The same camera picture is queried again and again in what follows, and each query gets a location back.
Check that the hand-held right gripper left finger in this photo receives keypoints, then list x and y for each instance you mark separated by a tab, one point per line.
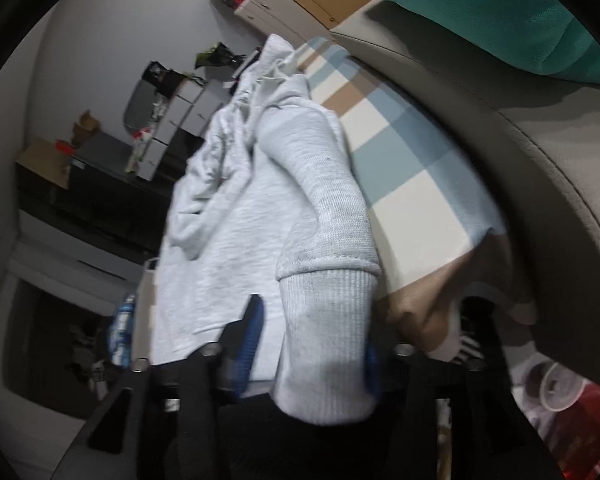
250	345

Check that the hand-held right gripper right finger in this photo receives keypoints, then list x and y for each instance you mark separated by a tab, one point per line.
372	370

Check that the light grey hoodie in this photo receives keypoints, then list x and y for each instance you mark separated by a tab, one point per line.
230	240

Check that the person's left forearm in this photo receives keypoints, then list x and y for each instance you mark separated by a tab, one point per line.
122	325

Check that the clear plastic cup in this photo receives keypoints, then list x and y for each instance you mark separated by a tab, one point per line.
555	387

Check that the checked bed sheet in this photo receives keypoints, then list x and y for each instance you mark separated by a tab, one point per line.
405	170

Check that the red container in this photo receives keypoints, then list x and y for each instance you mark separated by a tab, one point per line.
590	435

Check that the white storage drawer units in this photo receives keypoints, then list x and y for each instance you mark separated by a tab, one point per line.
180	115

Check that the beige sofa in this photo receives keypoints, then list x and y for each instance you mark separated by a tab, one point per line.
530	160

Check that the grey rounded panel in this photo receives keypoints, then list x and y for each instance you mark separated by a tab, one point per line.
140	105

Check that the black pouch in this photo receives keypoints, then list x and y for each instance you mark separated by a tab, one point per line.
160	77

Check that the green and black item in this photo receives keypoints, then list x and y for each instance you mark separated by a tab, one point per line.
217	55

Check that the white drawer cabinet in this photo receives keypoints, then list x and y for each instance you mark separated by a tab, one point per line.
270	12

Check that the teal cushion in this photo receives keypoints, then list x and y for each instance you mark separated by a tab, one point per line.
480	10

